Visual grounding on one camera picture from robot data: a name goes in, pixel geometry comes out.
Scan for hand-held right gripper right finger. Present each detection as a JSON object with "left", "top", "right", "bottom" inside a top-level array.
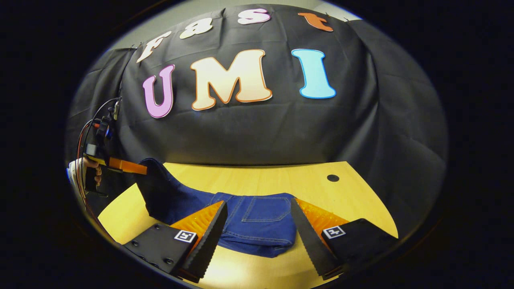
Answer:
[{"left": 290, "top": 197, "right": 399, "bottom": 281}]

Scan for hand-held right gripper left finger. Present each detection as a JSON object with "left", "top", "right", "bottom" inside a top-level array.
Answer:
[{"left": 122, "top": 200, "right": 228, "bottom": 283}]

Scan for blue denim jeans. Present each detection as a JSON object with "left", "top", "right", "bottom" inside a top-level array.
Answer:
[{"left": 136, "top": 158, "right": 300, "bottom": 258}]

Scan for black backdrop cloth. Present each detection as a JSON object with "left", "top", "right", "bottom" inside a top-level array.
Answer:
[{"left": 64, "top": 4, "right": 449, "bottom": 241}]

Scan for red and black gripper cable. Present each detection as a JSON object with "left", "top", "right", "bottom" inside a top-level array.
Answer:
[{"left": 75, "top": 97, "right": 122, "bottom": 217}]

